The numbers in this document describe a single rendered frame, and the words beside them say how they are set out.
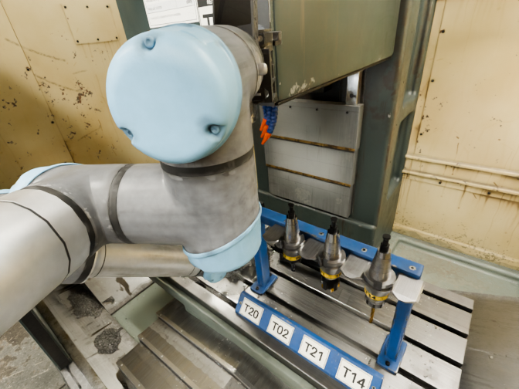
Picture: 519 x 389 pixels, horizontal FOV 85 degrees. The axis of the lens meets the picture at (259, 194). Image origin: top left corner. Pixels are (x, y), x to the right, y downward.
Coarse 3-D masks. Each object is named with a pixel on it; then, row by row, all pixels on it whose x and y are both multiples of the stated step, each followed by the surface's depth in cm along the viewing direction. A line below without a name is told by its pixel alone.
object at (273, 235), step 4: (276, 224) 79; (272, 228) 78; (276, 228) 78; (280, 228) 78; (284, 228) 77; (268, 232) 77; (272, 232) 76; (276, 232) 76; (280, 232) 76; (264, 236) 75; (268, 236) 75; (272, 236) 75; (276, 236) 75; (268, 240) 74; (272, 240) 74; (276, 240) 74
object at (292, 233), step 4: (296, 216) 69; (288, 220) 68; (292, 220) 68; (296, 220) 69; (288, 224) 69; (292, 224) 68; (296, 224) 69; (288, 228) 69; (292, 228) 69; (296, 228) 69; (284, 232) 71; (288, 232) 70; (292, 232) 69; (296, 232) 70; (284, 236) 71; (288, 236) 70; (292, 236) 70; (296, 236) 70; (300, 236) 72; (284, 240) 72; (288, 240) 71; (292, 240) 70; (296, 240) 70
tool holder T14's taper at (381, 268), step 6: (378, 246) 57; (378, 252) 56; (384, 252) 56; (390, 252) 56; (378, 258) 57; (384, 258) 56; (390, 258) 56; (372, 264) 59; (378, 264) 57; (384, 264) 56; (390, 264) 57; (372, 270) 59; (378, 270) 57; (384, 270) 57; (390, 270) 58; (372, 276) 59; (378, 276) 58; (384, 276) 58; (390, 276) 58
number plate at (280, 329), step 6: (276, 318) 83; (270, 324) 84; (276, 324) 83; (282, 324) 82; (288, 324) 81; (270, 330) 83; (276, 330) 82; (282, 330) 82; (288, 330) 81; (276, 336) 82; (282, 336) 81; (288, 336) 80; (288, 342) 80
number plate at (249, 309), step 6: (246, 300) 90; (246, 306) 89; (252, 306) 88; (258, 306) 87; (240, 312) 90; (246, 312) 89; (252, 312) 88; (258, 312) 87; (252, 318) 87; (258, 318) 86; (258, 324) 86
